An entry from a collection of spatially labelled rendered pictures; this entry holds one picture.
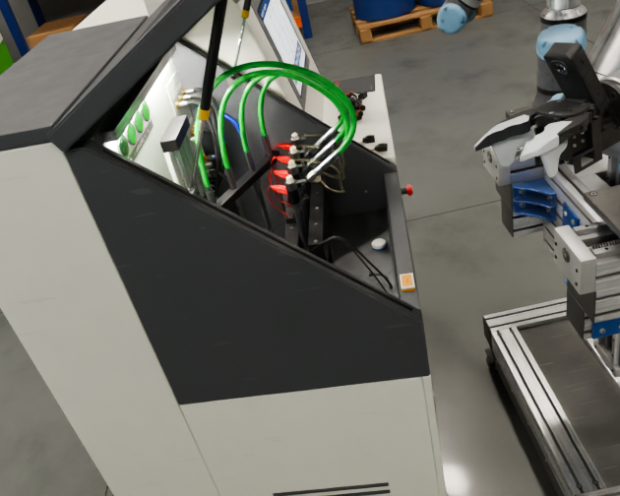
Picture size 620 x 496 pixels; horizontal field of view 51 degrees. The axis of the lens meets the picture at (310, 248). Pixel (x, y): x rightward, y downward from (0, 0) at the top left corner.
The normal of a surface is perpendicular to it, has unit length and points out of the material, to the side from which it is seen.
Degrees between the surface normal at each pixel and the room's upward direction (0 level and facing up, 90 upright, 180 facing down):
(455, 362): 0
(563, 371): 0
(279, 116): 90
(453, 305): 0
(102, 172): 90
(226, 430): 90
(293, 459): 90
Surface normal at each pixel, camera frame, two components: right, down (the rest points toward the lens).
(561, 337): -0.20, -0.81
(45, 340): -0.03, 0.57
